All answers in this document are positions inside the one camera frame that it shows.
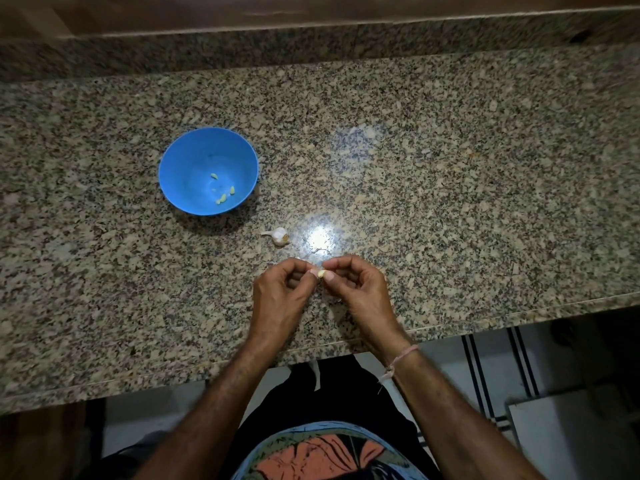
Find person's right hand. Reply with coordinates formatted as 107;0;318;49
321;255;411;358

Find person's left hand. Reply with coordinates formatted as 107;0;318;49
248;258;321;346

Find person's right forearm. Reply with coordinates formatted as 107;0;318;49
374;343;547;480

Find person's left forearm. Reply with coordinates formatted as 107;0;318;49
134;337;288;480

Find black printed t-shirt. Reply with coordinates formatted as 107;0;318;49
220;354;442;480

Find blue plastic bowl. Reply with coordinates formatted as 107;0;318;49
158;127;260;216

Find white box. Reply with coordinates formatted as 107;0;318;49
504;390;640;480

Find brown wooden cabinet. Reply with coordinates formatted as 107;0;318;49
0;402;103;480

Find pink thread bracelet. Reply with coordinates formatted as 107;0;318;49
377;344;420;394

